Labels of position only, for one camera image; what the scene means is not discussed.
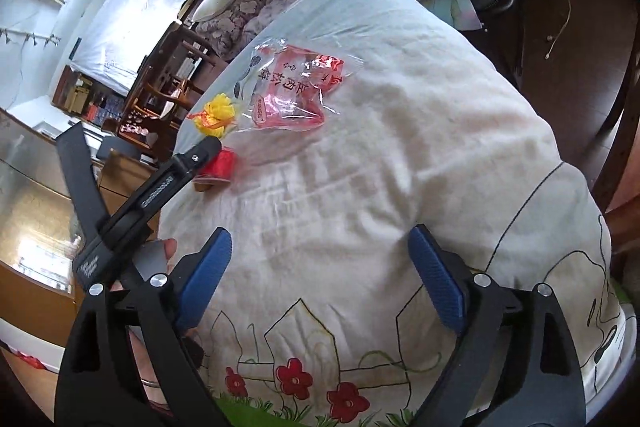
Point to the yellow ribbon flower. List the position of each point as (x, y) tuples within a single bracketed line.
[(217, 109)]

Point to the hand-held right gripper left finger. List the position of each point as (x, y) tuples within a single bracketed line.
[(205, 282)]

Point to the dark floral folded duvet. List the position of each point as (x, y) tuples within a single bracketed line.
[(250, 2)]

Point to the wooden chair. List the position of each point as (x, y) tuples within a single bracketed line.
[(172, 94)]

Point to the clear plastic bag red print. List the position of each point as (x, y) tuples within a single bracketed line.
[(290, 92)]

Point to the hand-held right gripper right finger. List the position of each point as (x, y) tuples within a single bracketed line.
[(440, 277)]

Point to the cream printed blanket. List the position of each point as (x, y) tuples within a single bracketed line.
[(375, 182)]

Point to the person's left forearm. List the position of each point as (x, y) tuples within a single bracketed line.
[(155, 399)]

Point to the light wooden cabinet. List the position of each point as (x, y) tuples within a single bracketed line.
[(35, 207)]

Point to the person's left hand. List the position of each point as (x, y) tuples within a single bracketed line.
[(171, 249)]

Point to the wooden table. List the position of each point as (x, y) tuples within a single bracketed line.
[(135, 127)]

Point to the wall hook rail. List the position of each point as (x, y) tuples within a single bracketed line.
[(30, 38)]

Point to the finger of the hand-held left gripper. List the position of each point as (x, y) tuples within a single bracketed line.
[(165, 189), (77, 177)]

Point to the pastel folded cloth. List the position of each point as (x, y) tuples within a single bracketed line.
[(460, 14)]

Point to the white hanging sheet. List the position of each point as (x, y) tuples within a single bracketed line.
[(130, 22)]

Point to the wall shelf with boxes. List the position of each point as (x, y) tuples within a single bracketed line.
[(80, 97)]

